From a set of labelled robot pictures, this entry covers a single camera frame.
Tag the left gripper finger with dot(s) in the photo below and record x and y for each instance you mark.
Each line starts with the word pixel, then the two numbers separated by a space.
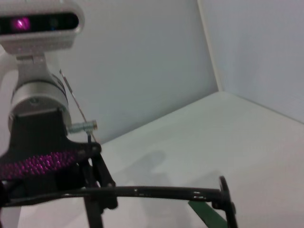
pixel 93 213
pixel 107 180

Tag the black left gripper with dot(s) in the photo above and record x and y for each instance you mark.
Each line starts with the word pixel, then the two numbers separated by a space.
pixel 35 142

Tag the black glasses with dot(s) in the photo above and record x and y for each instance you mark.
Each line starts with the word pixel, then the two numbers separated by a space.
pixel 154 189

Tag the green glasses case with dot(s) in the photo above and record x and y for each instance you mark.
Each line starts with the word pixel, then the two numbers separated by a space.
pixel 206 213

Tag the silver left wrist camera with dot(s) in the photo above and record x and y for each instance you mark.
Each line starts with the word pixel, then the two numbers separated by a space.
pixel 59 40

